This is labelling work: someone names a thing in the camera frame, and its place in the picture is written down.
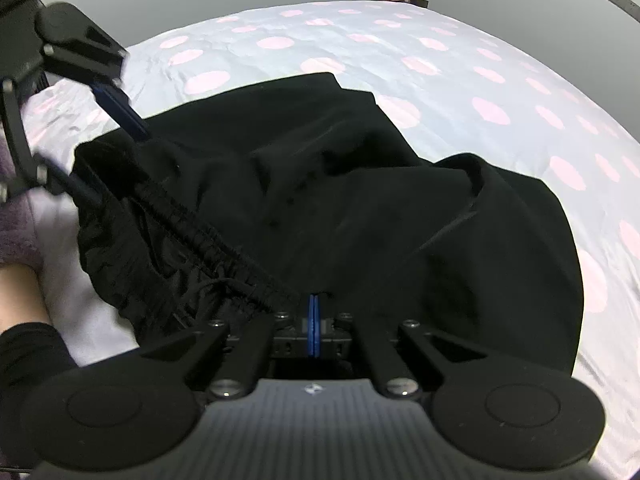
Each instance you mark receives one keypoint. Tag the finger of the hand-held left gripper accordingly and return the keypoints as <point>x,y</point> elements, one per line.
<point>122,110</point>
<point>20,160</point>

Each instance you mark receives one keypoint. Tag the purple fuzzy cloth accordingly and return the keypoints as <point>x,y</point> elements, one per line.
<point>15,230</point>

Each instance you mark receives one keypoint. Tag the small dark box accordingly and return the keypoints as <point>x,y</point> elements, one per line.
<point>420,1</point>

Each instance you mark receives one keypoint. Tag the black pants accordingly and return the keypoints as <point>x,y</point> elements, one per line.
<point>325,200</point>

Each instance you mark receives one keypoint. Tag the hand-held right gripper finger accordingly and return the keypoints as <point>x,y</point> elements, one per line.
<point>311,325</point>
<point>316,325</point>

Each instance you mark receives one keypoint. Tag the pink polka dot bed sheet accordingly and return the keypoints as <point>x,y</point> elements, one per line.
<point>450,75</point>

